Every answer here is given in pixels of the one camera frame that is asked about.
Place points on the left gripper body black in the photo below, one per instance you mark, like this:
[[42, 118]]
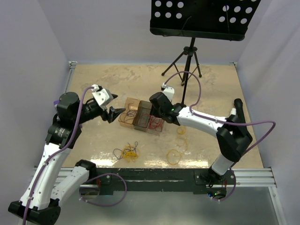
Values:
[[89, 112]]

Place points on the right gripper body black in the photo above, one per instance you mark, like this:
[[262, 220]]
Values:
[[157, 113]]

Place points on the orange transparent bin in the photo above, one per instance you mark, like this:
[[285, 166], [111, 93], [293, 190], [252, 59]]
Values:
[[127, 117]]

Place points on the clear transparent bin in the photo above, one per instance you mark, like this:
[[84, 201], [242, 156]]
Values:
[[155, 126]]

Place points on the grey transparent bin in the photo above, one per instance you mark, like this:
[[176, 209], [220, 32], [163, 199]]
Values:
[[142, 117]]

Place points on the yellow red cable ball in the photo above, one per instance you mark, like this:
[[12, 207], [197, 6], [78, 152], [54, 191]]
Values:
[[129, 153]]

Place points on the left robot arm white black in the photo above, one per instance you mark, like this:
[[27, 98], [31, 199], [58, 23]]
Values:
[[41, 203]]

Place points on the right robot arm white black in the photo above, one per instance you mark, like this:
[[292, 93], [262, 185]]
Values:
[[233, 138]]

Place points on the purple metronome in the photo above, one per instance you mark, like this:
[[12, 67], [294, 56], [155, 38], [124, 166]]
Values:
[[55, 105]]

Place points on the white microphone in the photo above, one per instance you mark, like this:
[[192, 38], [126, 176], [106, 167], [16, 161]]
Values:
[[233, 111]]

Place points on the black microphone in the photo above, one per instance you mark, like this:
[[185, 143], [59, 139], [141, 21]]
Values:
[[238, 104]]

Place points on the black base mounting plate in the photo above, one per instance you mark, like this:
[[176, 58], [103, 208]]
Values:
[[198, 181]]

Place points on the black music stand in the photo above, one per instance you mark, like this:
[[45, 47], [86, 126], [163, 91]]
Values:
[[209, 19]]

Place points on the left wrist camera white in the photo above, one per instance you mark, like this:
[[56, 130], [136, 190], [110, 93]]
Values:
[[102, 96]]

